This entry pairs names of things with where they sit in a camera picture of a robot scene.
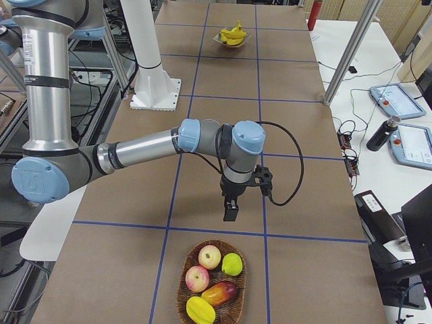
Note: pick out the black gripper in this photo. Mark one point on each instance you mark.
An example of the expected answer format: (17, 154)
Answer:
(232, 189)

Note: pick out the greenish yellow banana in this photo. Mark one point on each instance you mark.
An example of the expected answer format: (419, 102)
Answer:
(231, 42)

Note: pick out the large yellow banana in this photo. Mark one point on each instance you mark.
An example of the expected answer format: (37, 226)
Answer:
(238, 28)

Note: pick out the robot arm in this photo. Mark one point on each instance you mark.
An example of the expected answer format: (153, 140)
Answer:
(53, 164)

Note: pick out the grey square plate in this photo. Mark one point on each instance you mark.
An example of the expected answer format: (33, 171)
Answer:
(217, 39)

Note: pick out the pink peach apple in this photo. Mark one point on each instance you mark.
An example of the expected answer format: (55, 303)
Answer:
(209, 257)

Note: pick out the green pear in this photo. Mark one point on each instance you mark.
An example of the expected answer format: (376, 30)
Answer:
(232, 264)

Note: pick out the red pink apple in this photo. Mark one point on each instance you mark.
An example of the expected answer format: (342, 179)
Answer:
(197, 279)

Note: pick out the dark red apple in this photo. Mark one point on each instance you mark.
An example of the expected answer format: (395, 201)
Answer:
(220, 293)

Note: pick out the yellow star fruit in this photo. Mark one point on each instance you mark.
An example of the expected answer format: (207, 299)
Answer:
(200, 311)

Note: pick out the orange circuit board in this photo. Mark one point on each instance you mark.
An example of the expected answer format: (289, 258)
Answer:
(351, 168)
(344, 141)

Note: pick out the black box with label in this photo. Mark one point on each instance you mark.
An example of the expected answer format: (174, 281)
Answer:
(386, 234)

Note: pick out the black water bottle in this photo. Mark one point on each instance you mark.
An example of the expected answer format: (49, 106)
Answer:
(385, 130)

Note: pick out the small black puck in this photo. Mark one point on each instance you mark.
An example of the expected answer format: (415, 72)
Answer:
(352, 70)

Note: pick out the black computer monitor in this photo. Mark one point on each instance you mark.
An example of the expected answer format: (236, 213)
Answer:
(416, 215)

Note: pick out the teach pendant near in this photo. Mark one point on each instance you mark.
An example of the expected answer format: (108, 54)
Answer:
(411, 146)

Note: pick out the teach pendant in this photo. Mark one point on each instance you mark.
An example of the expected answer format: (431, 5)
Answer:
(411, 146)
(393, 99)

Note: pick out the white table extension panel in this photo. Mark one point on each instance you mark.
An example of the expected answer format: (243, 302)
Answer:
(45, 237)

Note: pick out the teach pendant far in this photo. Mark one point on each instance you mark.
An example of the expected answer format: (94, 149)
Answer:
(393, 99)

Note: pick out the red cylinder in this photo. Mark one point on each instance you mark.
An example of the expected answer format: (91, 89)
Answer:
(313, 15)

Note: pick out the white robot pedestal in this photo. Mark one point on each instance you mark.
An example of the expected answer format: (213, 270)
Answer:
(153, 88)

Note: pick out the aluminium frame post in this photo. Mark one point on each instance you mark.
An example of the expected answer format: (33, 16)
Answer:
(355, 41)

